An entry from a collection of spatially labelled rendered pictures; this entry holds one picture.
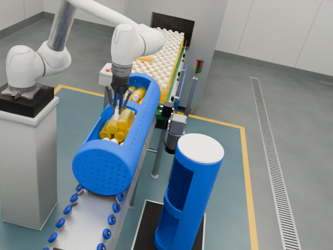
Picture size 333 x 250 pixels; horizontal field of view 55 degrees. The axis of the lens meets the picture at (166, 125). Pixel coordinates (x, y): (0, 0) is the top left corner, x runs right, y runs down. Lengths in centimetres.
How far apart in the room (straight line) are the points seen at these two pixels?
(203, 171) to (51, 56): 112
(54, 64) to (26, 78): 19
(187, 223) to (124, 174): 78
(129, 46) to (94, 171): 58
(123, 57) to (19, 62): 81
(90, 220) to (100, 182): 17
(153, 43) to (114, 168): 58
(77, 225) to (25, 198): 104
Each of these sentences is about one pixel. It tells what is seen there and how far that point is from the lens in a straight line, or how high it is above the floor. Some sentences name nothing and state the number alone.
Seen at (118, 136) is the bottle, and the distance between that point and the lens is 180.
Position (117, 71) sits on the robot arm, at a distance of 138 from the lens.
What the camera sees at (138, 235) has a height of 15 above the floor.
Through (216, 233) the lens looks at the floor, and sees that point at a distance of 286.
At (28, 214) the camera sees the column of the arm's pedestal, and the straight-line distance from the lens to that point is 261.
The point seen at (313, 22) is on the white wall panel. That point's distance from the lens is 660.
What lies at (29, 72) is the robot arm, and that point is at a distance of 203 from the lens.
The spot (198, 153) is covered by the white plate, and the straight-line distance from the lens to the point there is 184.
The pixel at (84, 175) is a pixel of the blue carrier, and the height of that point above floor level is 106.
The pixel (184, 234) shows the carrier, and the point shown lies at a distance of 221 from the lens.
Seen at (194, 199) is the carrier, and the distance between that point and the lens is 197.
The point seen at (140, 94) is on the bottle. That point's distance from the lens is 206.
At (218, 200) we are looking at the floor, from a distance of 313.
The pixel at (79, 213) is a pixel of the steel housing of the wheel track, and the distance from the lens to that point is 156.
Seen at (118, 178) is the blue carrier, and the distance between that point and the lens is 150.
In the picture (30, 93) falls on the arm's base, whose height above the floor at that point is 110.
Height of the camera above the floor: 211
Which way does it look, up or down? 32 degrees down
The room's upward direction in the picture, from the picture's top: 12 degrees clockwise
